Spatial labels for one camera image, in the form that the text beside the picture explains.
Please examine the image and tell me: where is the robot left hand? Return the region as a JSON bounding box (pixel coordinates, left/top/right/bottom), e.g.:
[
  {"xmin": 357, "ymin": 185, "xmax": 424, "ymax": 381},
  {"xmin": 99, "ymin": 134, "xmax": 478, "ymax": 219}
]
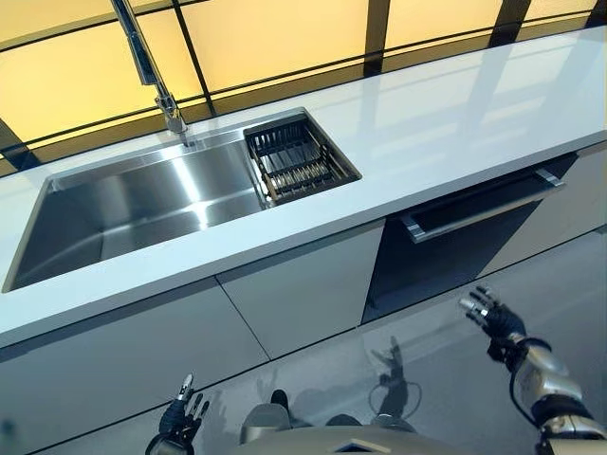
[{"xmin": 158, "ymin": 373, "xmax": 210, "ymax": 440}]

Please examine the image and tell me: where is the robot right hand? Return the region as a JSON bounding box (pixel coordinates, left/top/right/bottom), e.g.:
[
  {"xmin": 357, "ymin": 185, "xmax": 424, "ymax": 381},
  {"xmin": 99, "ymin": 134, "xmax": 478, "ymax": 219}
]
[{"xmin": 458, "ymin": 285, "xmax": 526, "ymax": 355}]

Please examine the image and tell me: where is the dark built-in dishwasher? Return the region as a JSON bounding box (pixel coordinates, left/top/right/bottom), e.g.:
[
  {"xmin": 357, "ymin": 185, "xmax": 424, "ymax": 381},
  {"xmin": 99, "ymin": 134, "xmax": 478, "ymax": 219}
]
[{"xmin": 362, "ymin": 151, "xmax": 582, "ymax": 326}]

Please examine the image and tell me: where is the grey robot left leg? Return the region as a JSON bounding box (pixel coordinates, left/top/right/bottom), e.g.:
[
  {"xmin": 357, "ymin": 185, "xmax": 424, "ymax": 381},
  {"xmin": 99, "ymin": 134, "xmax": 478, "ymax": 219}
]
[{"xmin": 241, "ymin": 389, "xmax": 293, "ymax": 440}]

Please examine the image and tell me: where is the grey robot leg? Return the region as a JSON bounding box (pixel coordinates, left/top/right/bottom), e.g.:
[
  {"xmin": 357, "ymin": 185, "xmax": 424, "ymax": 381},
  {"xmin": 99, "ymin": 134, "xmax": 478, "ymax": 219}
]
[
  {"xmin": 326, "ymin": 412, "xmax": 418, "ymax": 435},
  {"xmin": 241, "ymin": 389, "xmax": 293, "ymax": 440}
]

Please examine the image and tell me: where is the grey robot torso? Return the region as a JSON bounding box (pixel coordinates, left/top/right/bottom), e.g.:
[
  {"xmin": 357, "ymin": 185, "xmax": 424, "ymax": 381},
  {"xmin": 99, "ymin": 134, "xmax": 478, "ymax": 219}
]
[{"xmin": 239, "ymin": 426, "xmax": 475, "ymax": 455}]

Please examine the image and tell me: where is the grey robot right leg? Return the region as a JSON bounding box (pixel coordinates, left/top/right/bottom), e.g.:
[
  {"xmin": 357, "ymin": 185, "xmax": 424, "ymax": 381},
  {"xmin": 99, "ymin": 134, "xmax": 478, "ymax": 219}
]
[{"xmin": 326, "ymin": 412, "xmax": 418, "ymax": 435}]

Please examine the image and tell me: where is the stainless steel sink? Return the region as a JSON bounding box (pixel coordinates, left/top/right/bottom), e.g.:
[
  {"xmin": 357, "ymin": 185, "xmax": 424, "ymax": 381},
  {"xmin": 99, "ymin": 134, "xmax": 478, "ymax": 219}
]
[{"xmin": 1, "ymin": 107, "xmax": 362, "ymax": 294}]

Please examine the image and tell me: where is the black sink drainer basket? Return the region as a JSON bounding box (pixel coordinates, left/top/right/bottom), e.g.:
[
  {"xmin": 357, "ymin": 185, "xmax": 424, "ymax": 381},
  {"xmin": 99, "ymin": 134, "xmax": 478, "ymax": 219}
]
[{"xmin": 243, "ymin": 116, "xmax": 360, "ymax": 208}]

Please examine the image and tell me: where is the chrome kitchen faucet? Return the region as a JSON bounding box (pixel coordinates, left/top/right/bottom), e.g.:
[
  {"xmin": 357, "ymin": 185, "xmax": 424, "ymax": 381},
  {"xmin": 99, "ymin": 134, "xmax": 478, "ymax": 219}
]
[{"xmin": 109, "ymin": 0, "xmax": 196, "ymax": 151}]

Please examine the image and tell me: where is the silver dishwasher handle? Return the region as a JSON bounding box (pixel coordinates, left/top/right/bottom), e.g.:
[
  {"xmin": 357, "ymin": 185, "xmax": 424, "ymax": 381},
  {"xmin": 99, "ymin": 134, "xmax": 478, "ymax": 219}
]
[{"xmin": 399, "ymin": 165, "xmax": 565, "ymax": 245}]

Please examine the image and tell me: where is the dark window frame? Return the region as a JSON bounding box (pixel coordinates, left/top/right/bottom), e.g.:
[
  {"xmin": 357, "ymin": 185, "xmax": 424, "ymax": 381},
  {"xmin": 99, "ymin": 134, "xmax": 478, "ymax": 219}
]
[{"xmin": 0, "ymin": 0, "xmax": 607, "ymax": 176}]

